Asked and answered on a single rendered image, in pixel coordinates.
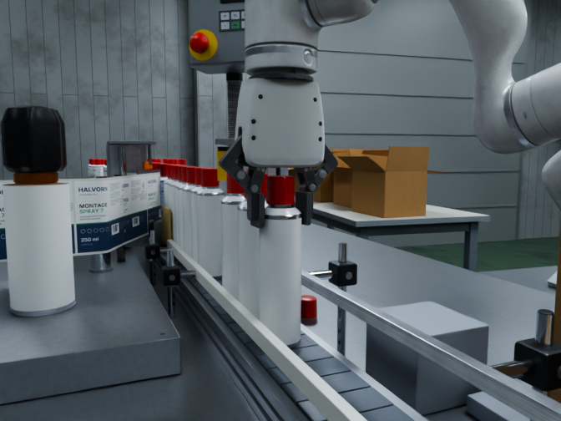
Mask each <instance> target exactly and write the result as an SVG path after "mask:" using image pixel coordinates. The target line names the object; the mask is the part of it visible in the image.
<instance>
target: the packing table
mask: <svg viewBox="0 0 561 421"><path fill-rule="evenodd" d="M311 219H313V220H316V221H320V222H322V223H325V224H327V228H329V229H332V230H334V227H335V228H338V229H341V230H344V231H347V232H350V233H351V234H354V235H356V236H357V237H360V238H362V239H366V240H368V236H392V235H408V234H424V233H441V232H457V231H465V238H464V258H463V268H464V269H467V270H470V271H475V272H476V270H477V253H478V222H479V221H490V216H487V215H483V214H478V213H472V212H467V211H463V210H454V209H448V208H444V207H439V206H434V205H426V216H413V217H398V218H381V217H376V216H369V215H365V214H361V213H357V212H353V211H351V208H349V207H345V206H341V205H335V204H333V202H326V203H319V202H315V201H313V216H312V218H311Z"/></svg>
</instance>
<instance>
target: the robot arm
mask: <svg viewBox="0 0 561 421"><path fill-rule="evenodd" d="M449 2H450V3H451V4H452V7H453V9H454V11H455V13H456V15H457V18H458V20H459V22H460V23H461V25H462V28H463V30H464V32H465V34H466V37H467V40H468V44H469V47H470V50H471V54H472V58H473V68H474V93H473V125H474V129H475V132H476V135H477V137H478V139H479V140H480V142H481V143H482V145H483V146H484V147H485V148H487V149H488V150H490V151H492V152H494V153H497V154H503V155H508V154H514V153H518V152H522V151H525V150H529V149H532V148H534V147H537V146H540V145H544V144H547V143H549V142H552V141H555V140H558V139H561V63H559V64H556V65H554V66H553V67H550V68H547V69H545V70H543V71H541V72H539V73H537V74H534V75H532V76H530V77H528V78H525V79H523V80H521V81H518V82H517V83H516V82H514V80H513V77H512V72H511V68H512V62H513V59H514V57H515V55H516V53H517V51H518V49H519V48H520V46H521V44H522V42H523V40H524V37H525V34H526V31H527V25H528V17H527V11H526V7H525V4H524V1H523V0H449ZM378 3H379V0H245V73H246V74H248V75H250V77H249V79H247V80H245V81H242V83H241V86H240V95H239V100H238V108H237V115H236V126H235V142H234V143H233V145H232V146H231V147H229V149H228V150H227V151H226V152H225V154H224V155H223V156H222V158H221V159H220V161H219V166H220V167H221V168H222V169H223V170H225V171H226V172H227V173H228V174H229V175H231V176H232V177H233V178H234V179H235V180H236V182H237V183H238V184H239V185H240V186H241V187H242V188H243V190H244V191H245V192H247V219H248V220H249V221H250V224H251V225H252V226H254V227H257V228H263V227H264V226H265V195H264V194H262V193H261V185H262V181H263V179H264V176H265V171H266V168H294V169H295V173H296V178H297V180H298V184H299V190H297V191H296V209H298V210H299V211H300V212H301V213H302V223H301V224H302V225H305V226H309V225H310V224H311V218H312V216H313V199H314V192H315V191H317V189H318V185H319V184H320V183H321V182H322V181H323V180H324V179H325V178H326V176H327V175H328V174H330V173H331V172H332V171H333V170H334V169H335V168H336V167H337V166H338V161H337V159H336V157H335V156H334V155H333V154H332V152H331V151H330V150H329V148H328V147H327V146H326V144H325V130H324V118H323V109H322V103H321V94H320V90H319V85H318V83H317V82H313V80H314V78H313V77H311V76H310V74H314V73H317V65H318V60H317V53H318V51H317V50H318V35H319V32H320V31H321V29H322V28H323V27H327V26H332V25H338V24H343V23H351V22H354V21H357V20H359V19H362V18H364V17H366V16H367V15H369V14H370V13H371V12H372V11H373V10H374V8H375V7H376V6H377V4H378ZM236 162H237V163H238V164H239V165H243V166H246V167H249V168H248V170H247V174H246V173H245V172H244V171H243V170H242V169H241V168H240V167H239V166H238V165H237V164H236ZM318 165H319V167H318V168H317V169H315V170H313V167H315V166H318ZM542 181H543V184H544V186H545V188H546V190H547V191H548V193H549V194H550V196H551V197H552V199H553V201H554V202H555V204H556V205H557V207H558V208H559V209H560V211H561V150H560V151H559V152H558V153H557V154H555V155H554V156H553V157H552V158H551V159H550V160H549V161H548V162H547V163H546V164H545V166H544V167H543V170H542Z"/></svg>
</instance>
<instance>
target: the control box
mask: <svg viewBox="0 0 561 421"><path fill-rule="evenodd" d="M239 9H245V2H236V3H220V0H188V21H189V61H190V67H191V68H194V69H196V70H198V71H200V72H202V73H204V74H227V73H245V31H229V32H219V11H227V10H239ZM195 33H203V34H205V35H206V36H207V37H208V39H209V41H210V45H209V47H208V49H207V50H206V51H205V52H204V53H196V52H194V51H193V50H192V49H191V47H190V38H191V37H192V35H193V34H195Z"/></svg>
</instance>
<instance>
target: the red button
mask: <svg viewBox="0 0 561 421"><path fill-rule="evenodd" d="M209 45H210V41H209V39H208V37H207V36H206V35H205V34H203V33H195V34H193V35H192V37H191V38H190V47H191V49H192V50H193V51H194V52H196V53H204V52H205V51H206V50H207V49H208V47H209Z"/></svg>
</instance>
